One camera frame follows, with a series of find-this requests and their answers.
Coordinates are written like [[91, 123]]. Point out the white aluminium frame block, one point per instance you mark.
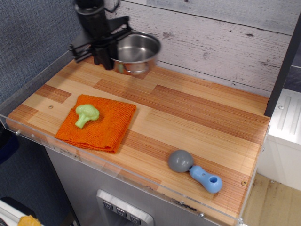
[[285, 122]]

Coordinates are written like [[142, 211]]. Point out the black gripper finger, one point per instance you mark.
[[102, 57]]

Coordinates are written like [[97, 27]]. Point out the green toy broccoli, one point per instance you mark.
[[86, 113]]

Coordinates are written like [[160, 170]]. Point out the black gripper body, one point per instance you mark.
[[99, 32]]

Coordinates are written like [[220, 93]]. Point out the blue grey toy scoop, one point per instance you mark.
[[182, 161]]

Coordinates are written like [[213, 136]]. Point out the clear acrylic guard rail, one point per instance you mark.
[[221, 127]]

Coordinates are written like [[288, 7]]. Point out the silver metal bowl with handles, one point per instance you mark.
[[137, 54]]

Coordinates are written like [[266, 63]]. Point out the silver control panel with buttons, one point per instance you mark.
[[107, 202]]

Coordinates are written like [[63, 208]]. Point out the yellow object bottom left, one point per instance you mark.
[[28, 221]]

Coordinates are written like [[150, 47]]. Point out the orange folded cloth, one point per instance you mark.
[[104, 134]]

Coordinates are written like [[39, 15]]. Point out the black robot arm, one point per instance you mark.
[[91, 7]]

